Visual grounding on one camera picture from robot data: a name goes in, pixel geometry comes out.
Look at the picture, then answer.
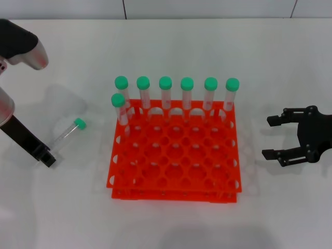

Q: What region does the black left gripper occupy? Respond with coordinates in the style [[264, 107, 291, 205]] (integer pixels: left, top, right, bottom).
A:
[[0, 114, 57, 170]]

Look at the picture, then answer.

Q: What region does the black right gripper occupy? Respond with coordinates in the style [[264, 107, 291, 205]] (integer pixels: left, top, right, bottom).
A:
[[261, 105, 332, 167]]

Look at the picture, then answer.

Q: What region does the green-capped clear test tube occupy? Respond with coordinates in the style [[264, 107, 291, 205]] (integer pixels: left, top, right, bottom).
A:
[[134, 76, 152, 122], [180, 77, 195, 112], [110, 93, 132, 138], [219, 77, 240, 122], [114, 75, 133, 120], [159, 76, 173, 111], [48, 117, 88, 156], [204, 77, 218, 122]]

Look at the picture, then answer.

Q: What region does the orange plastic test tube rack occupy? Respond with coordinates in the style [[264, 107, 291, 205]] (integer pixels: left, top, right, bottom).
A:
[[106, 99, 242, 205]]

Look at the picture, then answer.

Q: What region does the silver vented left wrist box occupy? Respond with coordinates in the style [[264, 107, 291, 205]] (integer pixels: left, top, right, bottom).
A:
[[0, 19, 50, 71]]

